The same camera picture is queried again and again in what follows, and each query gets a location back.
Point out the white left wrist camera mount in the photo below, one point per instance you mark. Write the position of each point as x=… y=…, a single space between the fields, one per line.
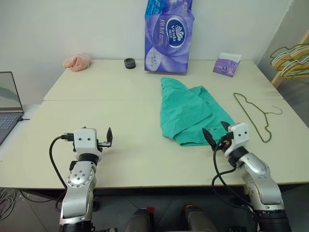
x=84 y=141

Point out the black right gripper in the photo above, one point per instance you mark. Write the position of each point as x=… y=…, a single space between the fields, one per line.
x=225 y=142

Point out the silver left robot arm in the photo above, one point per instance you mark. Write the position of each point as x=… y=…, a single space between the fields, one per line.
x=79 y=178

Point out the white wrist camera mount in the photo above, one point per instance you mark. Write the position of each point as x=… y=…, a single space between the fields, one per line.
x=84 y=141
x=239 y=135

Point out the small purple tissue box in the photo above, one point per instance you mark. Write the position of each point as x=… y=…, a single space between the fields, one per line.
x=225 y=66

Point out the wooden clothes rack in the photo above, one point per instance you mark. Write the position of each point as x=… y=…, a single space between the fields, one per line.
x=280 y=77

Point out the dark rounded shape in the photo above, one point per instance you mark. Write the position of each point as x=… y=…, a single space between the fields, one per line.
x=199 y=220
x=138 y=221

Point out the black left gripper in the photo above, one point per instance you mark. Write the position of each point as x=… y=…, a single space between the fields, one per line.
x=104 y=144

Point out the green shorts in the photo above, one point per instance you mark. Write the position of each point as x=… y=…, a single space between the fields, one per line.
x=183 y=108

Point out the pink fluffy cloth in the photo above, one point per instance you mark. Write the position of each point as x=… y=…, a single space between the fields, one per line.
x=77 y=62

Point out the grey laptop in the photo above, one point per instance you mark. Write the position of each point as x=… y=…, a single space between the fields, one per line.
x=7 y=101

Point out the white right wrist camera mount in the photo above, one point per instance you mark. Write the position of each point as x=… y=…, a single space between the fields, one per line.
x=239 y=135

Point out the purple Vinda tissue pack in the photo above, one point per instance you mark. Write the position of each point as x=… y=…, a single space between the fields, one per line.
x=166 y=43

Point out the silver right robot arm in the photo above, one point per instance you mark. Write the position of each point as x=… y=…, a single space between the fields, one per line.
x=260 y=178

